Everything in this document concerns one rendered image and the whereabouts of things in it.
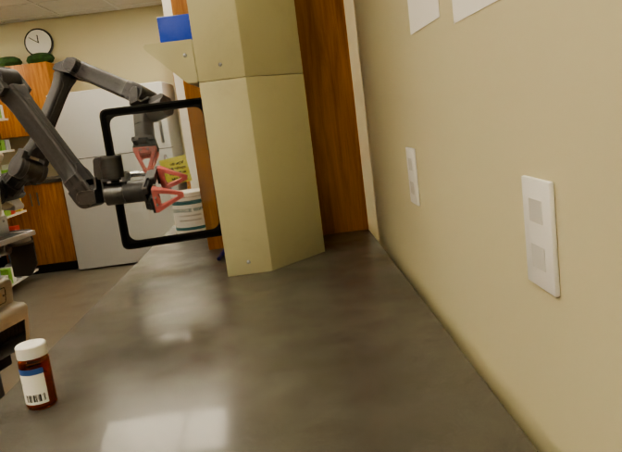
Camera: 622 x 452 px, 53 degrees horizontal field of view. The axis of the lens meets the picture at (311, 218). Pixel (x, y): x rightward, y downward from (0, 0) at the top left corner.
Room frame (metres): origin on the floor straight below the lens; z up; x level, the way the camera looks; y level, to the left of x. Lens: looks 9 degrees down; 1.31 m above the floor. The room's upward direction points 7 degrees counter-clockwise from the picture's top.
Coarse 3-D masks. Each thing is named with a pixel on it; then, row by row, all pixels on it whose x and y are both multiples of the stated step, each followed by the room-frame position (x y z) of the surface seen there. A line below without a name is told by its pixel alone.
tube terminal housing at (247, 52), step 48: (192, 0) 1.50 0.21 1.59; (240, 0) 1.51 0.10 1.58; (288, 0) 1.63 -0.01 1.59; (240, 48) 1.50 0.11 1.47; (288, 48) 1.61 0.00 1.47; (240, 96) 1.50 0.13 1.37; (288, 96) 1.60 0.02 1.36; (240, 144) 1.50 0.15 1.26; (288, 144) 1.58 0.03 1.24; (240, 192) 1.50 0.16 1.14; (288, 192) 1.57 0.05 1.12; (240, 240) 1.50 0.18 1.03; (288, 240) 1.55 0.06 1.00
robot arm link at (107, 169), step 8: (96, 160) 1.61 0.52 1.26; (104, 160) 1.59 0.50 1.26; (112, 160) 1.59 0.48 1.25; (120, 160) 1.61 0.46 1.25; (96, 168) 1.61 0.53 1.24; (104, 168) 1.59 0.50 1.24; (112, 168) 1.59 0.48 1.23; (120, 168) 1.61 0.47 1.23; (96, 176) 1.61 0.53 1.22; (104, 176) 1.59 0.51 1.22; (112, 176) 1.59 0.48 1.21; (120, 176) 1.60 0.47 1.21; (96, 184) 1.60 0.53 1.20; (80, 192) 1.60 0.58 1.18; (88, 192) 1.59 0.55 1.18; (96, 192) 1.60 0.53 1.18; (80, 200) 1.60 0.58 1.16; (88, 200) 1.59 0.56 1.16; (96, 200) 1.59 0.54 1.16
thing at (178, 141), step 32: (128, 128) 1.77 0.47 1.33; (160, 128) 1.78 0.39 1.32; (192, 128) 1.80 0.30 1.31; (128, 160) 1.77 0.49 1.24; (160, 160) 1.78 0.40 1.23; (192, 160) 1.80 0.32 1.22; (192, 192) 1.79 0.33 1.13; (128, 224) 1.77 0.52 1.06; (160, 224) 1.78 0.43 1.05; (192, 224) 1.79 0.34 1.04
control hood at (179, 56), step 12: (144, 48) 1.50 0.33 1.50; (156, 48) 1.50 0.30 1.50; (168, 48) 1.50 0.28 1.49; (180, 48) 1.50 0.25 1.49; (192, 48) 1.50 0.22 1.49; (168, 60) 1.50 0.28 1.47; (180, 60) 1.50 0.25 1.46; (192, 60) 1.50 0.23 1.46; (180, 72) 1.50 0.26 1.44; (192, 72) 1.50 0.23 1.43; (192, 84) 1.54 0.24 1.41
